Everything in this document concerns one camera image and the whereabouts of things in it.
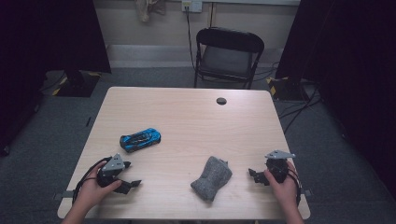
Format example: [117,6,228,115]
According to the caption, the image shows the white wall socket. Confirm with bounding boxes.
[181,0,204,13]

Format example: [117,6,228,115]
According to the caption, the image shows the black floor cables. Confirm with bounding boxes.
[278,83,323,134]

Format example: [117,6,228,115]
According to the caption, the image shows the beige hanging cloth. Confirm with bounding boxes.
[134,0,167,22]

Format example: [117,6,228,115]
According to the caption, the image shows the blue and black toy car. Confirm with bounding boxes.
[119,127,163,154]

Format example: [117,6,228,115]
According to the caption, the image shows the black stand base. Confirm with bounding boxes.
[266,76,312,102]
[50,69,102,98]

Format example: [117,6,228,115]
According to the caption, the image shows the person's right hand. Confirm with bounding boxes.
[263,161,301,209]

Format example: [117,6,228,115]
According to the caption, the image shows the person's left hand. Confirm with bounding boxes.
[74,161,123,213]

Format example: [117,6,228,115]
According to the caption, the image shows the black folding chair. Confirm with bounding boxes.
[193,26,265,91]

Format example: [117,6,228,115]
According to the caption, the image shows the black power cable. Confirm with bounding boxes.
[185,6,197,71]

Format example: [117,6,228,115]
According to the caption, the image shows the black curtain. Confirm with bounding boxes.
[275,0,396,200]
[0,0,112,157]

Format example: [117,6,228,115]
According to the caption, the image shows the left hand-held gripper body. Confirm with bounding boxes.
[96,153,126,191]

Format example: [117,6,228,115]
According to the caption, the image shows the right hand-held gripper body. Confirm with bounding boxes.
[264,149,296,185]

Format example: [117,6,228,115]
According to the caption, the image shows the grey knitted cloth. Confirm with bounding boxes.
[190,155,233,203]

